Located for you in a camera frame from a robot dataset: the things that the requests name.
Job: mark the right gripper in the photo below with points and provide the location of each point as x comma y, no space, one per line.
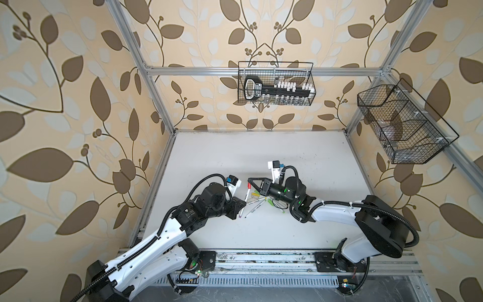
265,186

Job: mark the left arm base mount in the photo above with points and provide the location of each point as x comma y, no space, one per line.
203,261

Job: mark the red white pen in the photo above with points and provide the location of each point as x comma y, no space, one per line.
240,214

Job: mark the green white pen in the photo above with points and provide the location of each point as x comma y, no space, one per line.
275,205

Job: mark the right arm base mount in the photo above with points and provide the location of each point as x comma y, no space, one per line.
327,262

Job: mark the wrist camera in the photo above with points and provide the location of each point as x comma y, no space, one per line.
275,168
233,181

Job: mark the white pen with black print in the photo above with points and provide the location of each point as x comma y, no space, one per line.
256,201

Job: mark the rear wire basket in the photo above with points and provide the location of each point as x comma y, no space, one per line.
295,72

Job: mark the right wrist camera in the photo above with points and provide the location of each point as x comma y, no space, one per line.
275,168

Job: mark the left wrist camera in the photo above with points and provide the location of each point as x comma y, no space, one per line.
233,181

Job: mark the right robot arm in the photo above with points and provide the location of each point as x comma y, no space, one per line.
382,230

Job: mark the black tool with sockets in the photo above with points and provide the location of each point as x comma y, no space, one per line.
253,89

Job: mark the side wire basket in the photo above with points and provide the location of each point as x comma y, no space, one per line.
409,128

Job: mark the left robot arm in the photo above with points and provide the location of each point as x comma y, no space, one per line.
167,250

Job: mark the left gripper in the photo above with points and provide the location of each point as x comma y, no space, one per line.
236,206

